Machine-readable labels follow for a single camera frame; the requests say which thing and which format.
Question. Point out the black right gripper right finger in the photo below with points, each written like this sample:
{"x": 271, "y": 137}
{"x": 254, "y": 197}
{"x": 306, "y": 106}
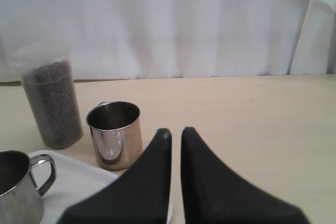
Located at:
{"x": 213, "y": 193}

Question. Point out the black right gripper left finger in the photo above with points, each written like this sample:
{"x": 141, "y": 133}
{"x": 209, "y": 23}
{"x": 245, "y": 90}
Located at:
{"x": 140, "y": 195}

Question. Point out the steel cup with pellets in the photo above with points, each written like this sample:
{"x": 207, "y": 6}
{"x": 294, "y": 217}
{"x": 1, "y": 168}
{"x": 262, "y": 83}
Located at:
{"x": 21, "y": 198}
{"x": 116, "y": 134}

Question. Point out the white rectangular plastic tray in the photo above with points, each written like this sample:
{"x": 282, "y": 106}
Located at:
{"x": 75, "y": 181}

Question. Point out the translucent plastic tall container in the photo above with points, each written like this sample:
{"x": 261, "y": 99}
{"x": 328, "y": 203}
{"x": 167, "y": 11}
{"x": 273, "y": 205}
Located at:
{"x": 46, "y": 76}

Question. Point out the white backdrop curtain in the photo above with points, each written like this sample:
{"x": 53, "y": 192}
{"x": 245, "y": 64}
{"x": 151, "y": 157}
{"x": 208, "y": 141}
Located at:
{"x": 127, "y": 39}

